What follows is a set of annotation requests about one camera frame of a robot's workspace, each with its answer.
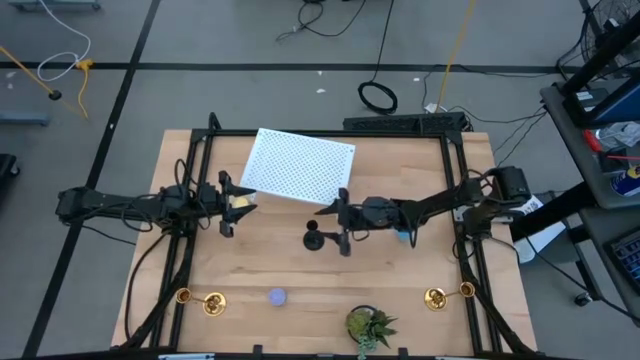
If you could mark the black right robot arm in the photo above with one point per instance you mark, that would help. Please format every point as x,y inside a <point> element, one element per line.
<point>450,197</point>

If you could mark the black device box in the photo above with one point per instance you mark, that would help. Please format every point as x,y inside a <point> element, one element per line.
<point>585,105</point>

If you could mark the grey floor bar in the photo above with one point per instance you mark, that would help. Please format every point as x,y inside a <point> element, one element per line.
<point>22,119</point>

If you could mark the gold candlestick holder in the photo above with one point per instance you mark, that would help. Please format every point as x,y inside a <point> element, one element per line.
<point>215,304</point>
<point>435,299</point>

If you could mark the grey cart base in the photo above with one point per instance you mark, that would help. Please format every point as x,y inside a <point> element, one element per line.
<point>55,4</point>

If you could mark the black power strip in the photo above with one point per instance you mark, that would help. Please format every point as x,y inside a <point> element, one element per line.
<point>407,122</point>

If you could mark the purple candle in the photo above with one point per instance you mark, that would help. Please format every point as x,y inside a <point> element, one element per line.
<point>277,296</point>

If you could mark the black candlestick holder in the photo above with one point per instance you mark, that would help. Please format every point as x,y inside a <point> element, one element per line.
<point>313,241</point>

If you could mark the red screwdriver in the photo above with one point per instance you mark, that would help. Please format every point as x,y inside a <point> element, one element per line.
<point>594,141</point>

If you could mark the blue yellow spray can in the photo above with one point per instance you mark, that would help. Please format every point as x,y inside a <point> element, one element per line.
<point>627,182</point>

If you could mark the blue candle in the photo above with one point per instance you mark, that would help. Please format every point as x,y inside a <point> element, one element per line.
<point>402,236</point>

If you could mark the black slanted pole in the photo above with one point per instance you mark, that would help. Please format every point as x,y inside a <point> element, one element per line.
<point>605,52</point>

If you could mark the grey side cart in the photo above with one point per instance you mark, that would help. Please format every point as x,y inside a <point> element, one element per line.
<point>580,165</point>

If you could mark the black keyboard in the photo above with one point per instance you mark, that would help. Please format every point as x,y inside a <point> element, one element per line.
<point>627,260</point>

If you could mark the yellow candle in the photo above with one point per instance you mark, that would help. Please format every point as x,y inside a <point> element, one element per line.
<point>241,202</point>

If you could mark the yellow rod with black foot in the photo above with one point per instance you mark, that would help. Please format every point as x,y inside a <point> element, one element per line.
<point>54,94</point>

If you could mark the black aluminium table frame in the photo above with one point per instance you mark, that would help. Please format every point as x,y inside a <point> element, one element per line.
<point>325,133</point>

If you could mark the black floor fan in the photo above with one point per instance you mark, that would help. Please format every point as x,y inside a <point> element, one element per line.
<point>607,20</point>

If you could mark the white perforated metal shelf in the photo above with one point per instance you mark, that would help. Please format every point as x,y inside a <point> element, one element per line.
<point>300,165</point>

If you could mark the succulent plant in black pot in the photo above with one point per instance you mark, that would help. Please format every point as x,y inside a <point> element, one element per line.
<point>370,327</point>

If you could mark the white paper sheet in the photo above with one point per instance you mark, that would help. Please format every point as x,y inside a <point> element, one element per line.
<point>537,242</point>

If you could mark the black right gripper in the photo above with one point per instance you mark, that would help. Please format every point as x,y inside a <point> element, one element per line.
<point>375,214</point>

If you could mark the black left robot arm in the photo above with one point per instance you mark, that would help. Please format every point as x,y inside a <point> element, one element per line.
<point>110,205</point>

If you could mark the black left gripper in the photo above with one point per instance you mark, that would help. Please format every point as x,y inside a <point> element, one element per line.
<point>209,199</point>

